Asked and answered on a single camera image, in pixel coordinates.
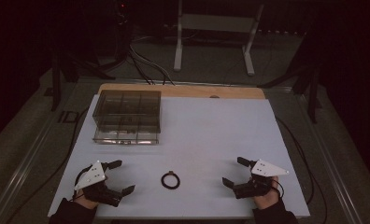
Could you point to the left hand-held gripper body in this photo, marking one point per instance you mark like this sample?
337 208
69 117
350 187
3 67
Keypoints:
96 191

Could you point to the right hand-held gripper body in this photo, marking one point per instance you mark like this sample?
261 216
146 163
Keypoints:
253 189

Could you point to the transparent plastic drawer box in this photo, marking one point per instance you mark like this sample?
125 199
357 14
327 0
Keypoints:
127 116

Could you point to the person's left hand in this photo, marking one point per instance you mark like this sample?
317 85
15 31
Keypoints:
87 202

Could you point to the person's right hand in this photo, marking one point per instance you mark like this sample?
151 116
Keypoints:
268 200

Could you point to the white table mat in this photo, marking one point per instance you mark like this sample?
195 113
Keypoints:
211 137

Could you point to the black tripod stand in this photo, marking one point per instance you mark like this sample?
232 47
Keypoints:
56 84
313 93

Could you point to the white metal stand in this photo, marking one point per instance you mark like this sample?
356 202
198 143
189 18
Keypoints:
178 46

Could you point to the dark device with red light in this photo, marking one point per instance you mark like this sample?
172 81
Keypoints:
123 28

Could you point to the metal floor rail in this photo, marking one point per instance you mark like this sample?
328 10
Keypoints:
329 161
27 161

